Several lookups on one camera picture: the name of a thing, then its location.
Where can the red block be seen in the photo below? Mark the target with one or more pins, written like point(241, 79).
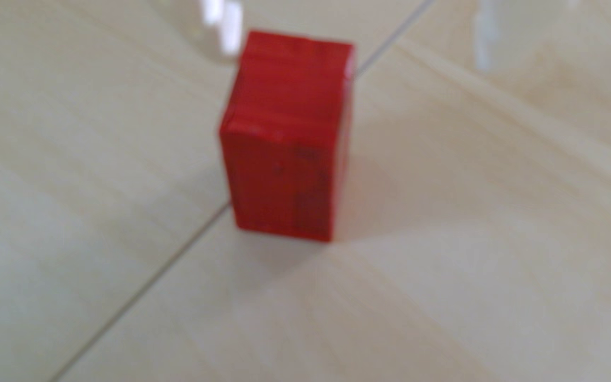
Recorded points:
point(284, 148)

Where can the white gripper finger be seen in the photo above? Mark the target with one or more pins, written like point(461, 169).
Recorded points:
point(507, 26)
point(220, 21)

